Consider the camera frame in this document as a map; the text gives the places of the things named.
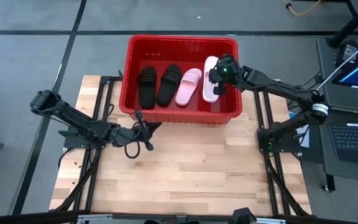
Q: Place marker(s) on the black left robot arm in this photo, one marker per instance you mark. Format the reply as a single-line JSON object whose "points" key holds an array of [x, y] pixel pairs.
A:
{"points": [[82, 123]]}

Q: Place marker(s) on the black slide sandal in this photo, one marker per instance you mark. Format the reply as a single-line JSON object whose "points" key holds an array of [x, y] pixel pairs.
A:
{"points": [[168, 87], [147, 90]]}

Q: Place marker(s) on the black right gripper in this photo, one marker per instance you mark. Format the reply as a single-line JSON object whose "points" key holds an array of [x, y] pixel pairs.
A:
{"points": [[227, 74]]}

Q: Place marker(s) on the black laptop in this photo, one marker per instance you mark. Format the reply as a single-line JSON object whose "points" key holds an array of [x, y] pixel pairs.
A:
{"points": [[353, 140]]}

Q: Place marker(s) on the silver frame bracket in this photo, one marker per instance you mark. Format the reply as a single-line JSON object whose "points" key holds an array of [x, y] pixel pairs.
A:
{"points": [[95, 220], [267, 221]]}

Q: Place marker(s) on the black metal pole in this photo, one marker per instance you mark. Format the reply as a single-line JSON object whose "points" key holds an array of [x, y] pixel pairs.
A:
{"points": [[353, 25]]}

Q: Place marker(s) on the grey side desk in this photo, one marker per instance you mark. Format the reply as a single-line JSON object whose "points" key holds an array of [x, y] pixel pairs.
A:
{"points": [[353, 174]]}

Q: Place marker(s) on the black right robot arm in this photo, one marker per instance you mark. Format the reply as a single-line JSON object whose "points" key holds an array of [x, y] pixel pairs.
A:
{"points": [[275, 87]]}

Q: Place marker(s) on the black aluminium table frame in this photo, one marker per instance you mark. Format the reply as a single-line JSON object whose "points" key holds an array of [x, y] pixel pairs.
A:
{"points": [[26, 220]]}

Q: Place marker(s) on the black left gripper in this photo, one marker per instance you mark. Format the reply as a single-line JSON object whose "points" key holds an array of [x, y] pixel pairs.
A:
{"points": [[137, 137]]}

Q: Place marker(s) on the pink slide sandal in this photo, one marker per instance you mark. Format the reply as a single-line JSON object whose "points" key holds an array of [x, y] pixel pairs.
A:
{"points": [[208, 93], [186, 88]]}

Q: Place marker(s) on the black power adapter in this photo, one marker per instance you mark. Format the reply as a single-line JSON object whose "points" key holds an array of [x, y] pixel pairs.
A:
{"points": [[346, 51]]}

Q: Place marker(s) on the red plastic bin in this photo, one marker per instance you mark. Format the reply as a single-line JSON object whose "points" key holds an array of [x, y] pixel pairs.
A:
{"points": [[166, 49]]}

